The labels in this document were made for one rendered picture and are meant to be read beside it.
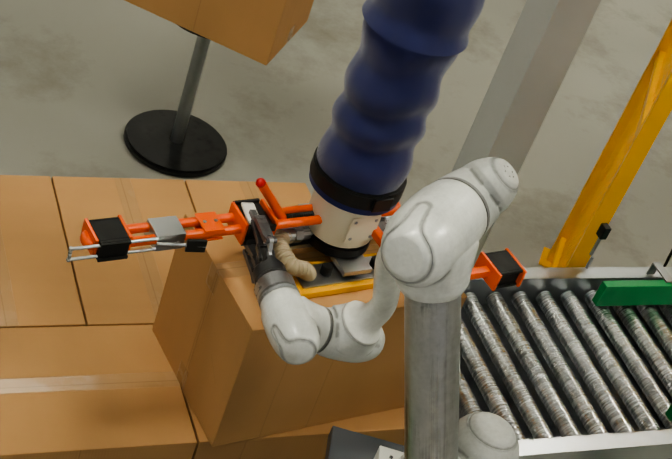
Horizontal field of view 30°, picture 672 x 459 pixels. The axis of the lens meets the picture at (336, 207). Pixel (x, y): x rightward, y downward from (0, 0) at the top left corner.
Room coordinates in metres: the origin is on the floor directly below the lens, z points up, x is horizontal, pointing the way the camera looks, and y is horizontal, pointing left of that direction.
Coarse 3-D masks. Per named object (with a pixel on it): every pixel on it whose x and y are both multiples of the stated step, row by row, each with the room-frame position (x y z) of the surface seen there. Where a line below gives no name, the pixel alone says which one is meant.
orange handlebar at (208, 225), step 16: (288, 208) 2.33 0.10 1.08; (304, 208) 2.36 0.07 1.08; (128, 224) 2.08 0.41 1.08; (144, 224) 2.09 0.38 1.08; (192, 224) 2.16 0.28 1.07; (208, 224) 2.17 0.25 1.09; (288, 224) 2.28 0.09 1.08; (304, 224) 2.31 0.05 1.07; (80, 240) 1.98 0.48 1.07; (208, 240) 2.15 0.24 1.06; (480, 272) 2.36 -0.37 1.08
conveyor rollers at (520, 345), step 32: (480, 320) 2.87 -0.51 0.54; (512, 320) 2.92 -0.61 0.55; (576, 320) 3.06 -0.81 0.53; (608, 320) 3.10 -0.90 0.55; (544, 352) 2.86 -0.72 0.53; (576, 352) 2.89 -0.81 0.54; (608, 352) 2.94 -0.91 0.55; (480, 384) 2.62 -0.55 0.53; (512, 384) 2.66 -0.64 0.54; (544, 384) 2.70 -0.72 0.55; (576, 384) 2.75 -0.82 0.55; (640, 384) 2.88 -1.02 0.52; (512, 416) 2.53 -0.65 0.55; (608, 416) 2.69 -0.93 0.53; (640, 416) 2.73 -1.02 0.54
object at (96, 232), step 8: (120, 216) 2.07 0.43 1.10; (88, 224) 2.01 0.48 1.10; (96, 224) 2.02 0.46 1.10; (104, 224) 2.03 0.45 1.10; (112, 224) 2.04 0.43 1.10; (120, 224) 2.05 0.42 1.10; (88, 232) 2.00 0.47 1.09; (96, 232) 2.00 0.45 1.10; (104, 232) 2.01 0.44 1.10; (112, 232) 2.02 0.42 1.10; (120, 232) 2.03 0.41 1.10; (128, 232) 2.03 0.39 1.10; (96, 240) 1.97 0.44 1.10; (104, 240) 1.98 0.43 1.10; (96, 248) 1.97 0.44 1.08
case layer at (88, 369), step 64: (0, 192) 2.65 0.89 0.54; (64, 192) 2.75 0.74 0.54; (128, 192) 2.85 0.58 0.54; (192, 192) 2.96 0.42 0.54; (256, 192) 3.07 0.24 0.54; (0, 256) 2.41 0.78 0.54; (64, 256) 2.50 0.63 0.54; (128, 256) 2.59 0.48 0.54; (0, 320) 2.20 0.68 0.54; (64, 320) 2.28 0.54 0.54; (128, 320) 2.36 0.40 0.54; (0, 384) 2.00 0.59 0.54; (64, 384) 2.07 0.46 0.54; (128, 384) 2.15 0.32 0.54; (0, 448) 1.83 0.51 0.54; (64, 448) 1.89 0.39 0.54; (128, 448) 1.96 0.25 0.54; (192, 448) 2.05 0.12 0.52; (256, 448) 2.14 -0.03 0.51; (320, 448) 2.23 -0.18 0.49
